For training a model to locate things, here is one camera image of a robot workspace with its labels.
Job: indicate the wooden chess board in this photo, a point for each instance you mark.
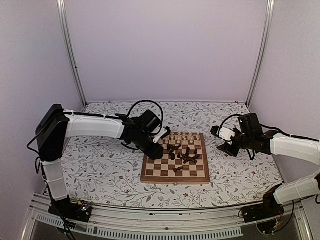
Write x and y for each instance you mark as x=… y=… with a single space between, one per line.
x=166 y=171

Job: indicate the front aluminium rail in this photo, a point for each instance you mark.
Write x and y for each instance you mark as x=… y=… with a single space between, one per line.
x=124 y=223

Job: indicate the row of white pieces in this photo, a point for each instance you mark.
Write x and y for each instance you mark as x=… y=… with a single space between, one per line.
x=183 y=138

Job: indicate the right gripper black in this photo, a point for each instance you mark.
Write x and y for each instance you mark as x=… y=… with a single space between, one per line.
x=226 y=148

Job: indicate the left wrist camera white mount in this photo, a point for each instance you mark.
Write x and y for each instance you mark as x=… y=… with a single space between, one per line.
x=164 y=132

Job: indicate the pile of dark pieces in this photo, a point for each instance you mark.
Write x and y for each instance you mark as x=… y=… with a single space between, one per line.
x=185 y=157

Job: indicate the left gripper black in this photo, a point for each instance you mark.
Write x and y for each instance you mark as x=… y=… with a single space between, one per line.
x=154 y=154

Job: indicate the left aluminium frame post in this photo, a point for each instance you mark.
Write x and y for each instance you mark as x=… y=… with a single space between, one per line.
x=61 y=7

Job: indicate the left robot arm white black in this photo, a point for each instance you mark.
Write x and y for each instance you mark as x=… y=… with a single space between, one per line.
x=59 y=125

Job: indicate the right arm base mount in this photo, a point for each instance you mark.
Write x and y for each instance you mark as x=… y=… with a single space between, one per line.
x=267 y=209

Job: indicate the aluminium frame post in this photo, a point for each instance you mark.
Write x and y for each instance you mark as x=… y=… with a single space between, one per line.
x=267 y=25
x=61 y=7

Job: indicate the right aluminium frame post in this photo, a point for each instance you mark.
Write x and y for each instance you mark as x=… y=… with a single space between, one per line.
x=267 y=25

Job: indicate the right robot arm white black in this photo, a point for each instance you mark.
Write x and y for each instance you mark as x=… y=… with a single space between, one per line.
x=299 y=148

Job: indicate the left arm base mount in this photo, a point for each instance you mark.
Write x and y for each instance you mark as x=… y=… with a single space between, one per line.
x=79 y=211

